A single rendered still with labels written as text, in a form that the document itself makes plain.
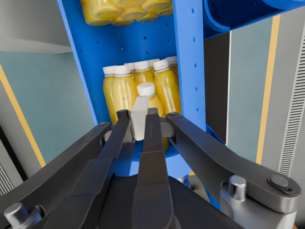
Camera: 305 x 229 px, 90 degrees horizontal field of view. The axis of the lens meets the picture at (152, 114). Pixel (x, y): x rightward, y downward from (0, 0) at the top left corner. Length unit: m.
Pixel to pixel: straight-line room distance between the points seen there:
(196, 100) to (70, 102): 1.51
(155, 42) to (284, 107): 1.76
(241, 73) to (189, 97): 1.45
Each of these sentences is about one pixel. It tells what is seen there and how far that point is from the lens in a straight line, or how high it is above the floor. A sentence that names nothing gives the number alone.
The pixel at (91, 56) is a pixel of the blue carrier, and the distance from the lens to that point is 0.45.
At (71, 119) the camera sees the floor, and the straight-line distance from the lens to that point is 1.78.
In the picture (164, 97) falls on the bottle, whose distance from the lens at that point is 0.36.
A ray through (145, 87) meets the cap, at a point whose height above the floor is 1.15.
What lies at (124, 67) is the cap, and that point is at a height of 1.11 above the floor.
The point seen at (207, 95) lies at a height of 0.15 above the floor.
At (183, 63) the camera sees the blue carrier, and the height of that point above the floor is 1.21.
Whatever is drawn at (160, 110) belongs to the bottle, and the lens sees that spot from 0.35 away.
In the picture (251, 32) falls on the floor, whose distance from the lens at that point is 1.74.
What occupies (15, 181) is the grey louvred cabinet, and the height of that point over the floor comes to 0.17.
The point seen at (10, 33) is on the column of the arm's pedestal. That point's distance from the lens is 0.92.
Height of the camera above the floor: 1.48
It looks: 70 degrees down
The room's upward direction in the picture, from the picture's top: 176 degrees clockwise
